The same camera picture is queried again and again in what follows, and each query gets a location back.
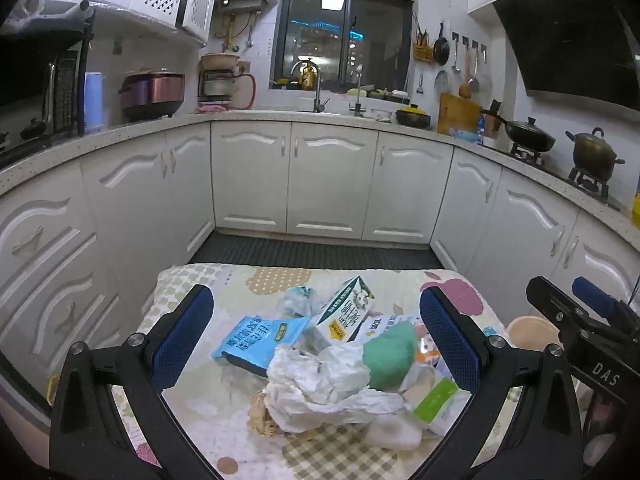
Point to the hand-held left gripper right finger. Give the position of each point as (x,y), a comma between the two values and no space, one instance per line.
(450,340)

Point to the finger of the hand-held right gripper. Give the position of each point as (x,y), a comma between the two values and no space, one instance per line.
(550,300)
(595,295)

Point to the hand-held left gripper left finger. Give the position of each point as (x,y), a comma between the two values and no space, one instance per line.
(182,340)

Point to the orange patterned clear packet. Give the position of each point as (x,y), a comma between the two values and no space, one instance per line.
(427,350)

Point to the beige plastic bin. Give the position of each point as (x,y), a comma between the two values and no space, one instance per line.
(530,335)

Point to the green cloth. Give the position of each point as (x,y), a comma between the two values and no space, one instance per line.
(392,355)

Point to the white printed box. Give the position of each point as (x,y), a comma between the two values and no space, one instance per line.
(387,325)

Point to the small green white box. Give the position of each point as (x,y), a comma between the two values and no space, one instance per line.
(440,405)

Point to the blue snack packet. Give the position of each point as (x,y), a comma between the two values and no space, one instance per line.
(250,342)

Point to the green white milk carton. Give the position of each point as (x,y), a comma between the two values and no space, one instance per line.
(345,310)

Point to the brown paper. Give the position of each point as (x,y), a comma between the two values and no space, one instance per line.
(262,417)

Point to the clear plastic bag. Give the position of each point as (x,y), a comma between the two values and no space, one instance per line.
(300,302)

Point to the white paper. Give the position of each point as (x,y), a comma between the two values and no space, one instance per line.
(320,380)

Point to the printed blanket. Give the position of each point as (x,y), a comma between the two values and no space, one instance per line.
(240,410)

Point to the yellow cooking oil bottle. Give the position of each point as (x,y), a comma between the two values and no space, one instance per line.
(636,210)

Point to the gas stove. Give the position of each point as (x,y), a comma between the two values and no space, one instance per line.
(590,185)

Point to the bronze stock pot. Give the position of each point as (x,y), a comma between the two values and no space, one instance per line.
(595,152)

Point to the black ribbed floor mat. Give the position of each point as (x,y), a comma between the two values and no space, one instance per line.
(320,252)

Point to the black wok with lid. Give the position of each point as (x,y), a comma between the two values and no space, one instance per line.
(530,135)

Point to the wooden cutting board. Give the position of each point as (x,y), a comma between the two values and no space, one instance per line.
(457,115)

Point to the white base cabinets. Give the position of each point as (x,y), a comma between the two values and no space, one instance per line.
(325,175)

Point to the wooden spoon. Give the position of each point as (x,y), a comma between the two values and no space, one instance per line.
(466,90)

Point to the yellow lid black pot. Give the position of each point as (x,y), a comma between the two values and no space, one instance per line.
(413,116)

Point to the metal skimmer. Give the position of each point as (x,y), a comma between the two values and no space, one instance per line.
(474,82)

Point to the pink cloth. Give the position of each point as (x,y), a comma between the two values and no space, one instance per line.
(212,109)

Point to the maroon rice cooker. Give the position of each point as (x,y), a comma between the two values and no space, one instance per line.
(152,97)

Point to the small chrome tap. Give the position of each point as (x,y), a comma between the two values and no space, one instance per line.
(357,107)

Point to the blue kettle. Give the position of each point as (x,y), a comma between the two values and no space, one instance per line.
(94,102)

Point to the metal pot rack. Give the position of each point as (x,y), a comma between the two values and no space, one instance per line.
(217,87)

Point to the black range hood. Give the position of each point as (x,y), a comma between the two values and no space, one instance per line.
(575,40)

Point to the black teapot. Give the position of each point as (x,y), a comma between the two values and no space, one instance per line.
(34,130)

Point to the metal ladle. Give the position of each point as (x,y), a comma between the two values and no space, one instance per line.
(456,55)

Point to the black frying pan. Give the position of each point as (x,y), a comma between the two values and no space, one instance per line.
(441,50)

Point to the wooden chopstick holder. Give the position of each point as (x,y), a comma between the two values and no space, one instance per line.
(423,52)

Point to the chrome sink faucet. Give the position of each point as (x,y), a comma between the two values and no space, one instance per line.
(317,95)

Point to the beige clay pot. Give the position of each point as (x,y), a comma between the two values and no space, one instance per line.
(219,61)

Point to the gold kettle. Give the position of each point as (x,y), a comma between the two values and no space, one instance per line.
(309,77)

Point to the black microwave oven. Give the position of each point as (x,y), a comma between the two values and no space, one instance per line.
(35,80)

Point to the kitchen window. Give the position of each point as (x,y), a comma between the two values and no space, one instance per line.
(345,40)

